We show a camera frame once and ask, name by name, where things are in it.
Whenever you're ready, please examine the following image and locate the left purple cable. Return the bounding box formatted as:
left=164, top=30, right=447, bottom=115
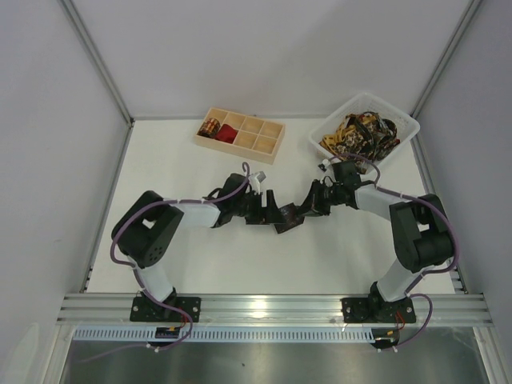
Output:
left=75, top=162, right=251, bottom=363

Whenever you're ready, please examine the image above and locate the rolled red tie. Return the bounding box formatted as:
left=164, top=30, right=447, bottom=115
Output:
left=214, top=124, right=238, bottom=144

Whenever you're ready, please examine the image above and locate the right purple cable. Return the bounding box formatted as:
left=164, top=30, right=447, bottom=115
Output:
left=327, top=152, right=460, bottom=355

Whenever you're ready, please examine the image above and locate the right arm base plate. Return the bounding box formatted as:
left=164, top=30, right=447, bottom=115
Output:
left=341, top=295, right=417, bottom=324

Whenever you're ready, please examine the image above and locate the aluminium frame post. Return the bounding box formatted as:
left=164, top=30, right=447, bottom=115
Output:
left=410, top=0, right=484, bottom=118
left=58, top=0, right=134, bottom=128

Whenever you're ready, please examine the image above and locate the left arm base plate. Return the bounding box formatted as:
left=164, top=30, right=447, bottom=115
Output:
left=130, top=294, right=202, bottom=322

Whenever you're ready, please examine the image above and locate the wooden compartment box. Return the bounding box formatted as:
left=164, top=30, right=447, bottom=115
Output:
left=194, top=107, right=285, bottom=165

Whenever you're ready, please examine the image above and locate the yellow patterned tie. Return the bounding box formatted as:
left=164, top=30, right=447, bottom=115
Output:
left=319, top=114, right=376, bottom=159

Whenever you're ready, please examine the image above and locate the rolled brown patterned tie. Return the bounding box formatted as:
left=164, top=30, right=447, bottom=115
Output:
left=198, top=118, right=221, bottom=138

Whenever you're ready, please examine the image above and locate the white plastic basket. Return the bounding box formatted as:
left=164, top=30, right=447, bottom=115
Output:
left=309, top=93, right=420, bottom=168

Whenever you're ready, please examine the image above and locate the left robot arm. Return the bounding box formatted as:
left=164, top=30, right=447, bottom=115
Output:
left=110, top=172, right=286, bottom=306

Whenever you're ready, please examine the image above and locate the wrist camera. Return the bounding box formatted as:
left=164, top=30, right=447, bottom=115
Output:
left=249, top=171, right=266, bottom=194
left=318, top=159, right=331, bottom=172

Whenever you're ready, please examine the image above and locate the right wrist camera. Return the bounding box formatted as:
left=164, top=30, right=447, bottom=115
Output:
left=318, top=159, right=331, bottom=172

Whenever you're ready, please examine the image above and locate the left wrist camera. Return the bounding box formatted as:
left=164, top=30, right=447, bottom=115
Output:
left=249, top=171, right=266, bottom=194

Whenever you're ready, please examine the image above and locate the left aluminium frame post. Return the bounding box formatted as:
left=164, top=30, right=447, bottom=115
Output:
left=58, top=0, right=134, bottom=128

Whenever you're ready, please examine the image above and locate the brown blue-flowered tie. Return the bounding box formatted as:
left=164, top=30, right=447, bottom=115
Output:
left=274, top=203, right=305, bottom=234

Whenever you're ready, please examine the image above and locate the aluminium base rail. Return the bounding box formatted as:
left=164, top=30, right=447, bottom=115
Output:
left=57, top=293, right=493, bottom=327

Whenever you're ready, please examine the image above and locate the purple cable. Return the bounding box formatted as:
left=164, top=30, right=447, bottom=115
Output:
left=75, top=162, right=251, bottom=363
left=327, top=152, right=460, bottom=355

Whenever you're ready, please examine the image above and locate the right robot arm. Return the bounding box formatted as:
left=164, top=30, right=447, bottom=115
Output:
left=297, top=160, right=459, bottom=323

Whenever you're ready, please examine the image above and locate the right aluminium frame post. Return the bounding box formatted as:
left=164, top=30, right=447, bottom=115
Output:
left=410, top=0, right=484, bottom=118

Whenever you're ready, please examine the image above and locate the white slotted cable duct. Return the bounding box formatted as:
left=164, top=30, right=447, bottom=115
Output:
left=74, top=326, right=375, bottom=343

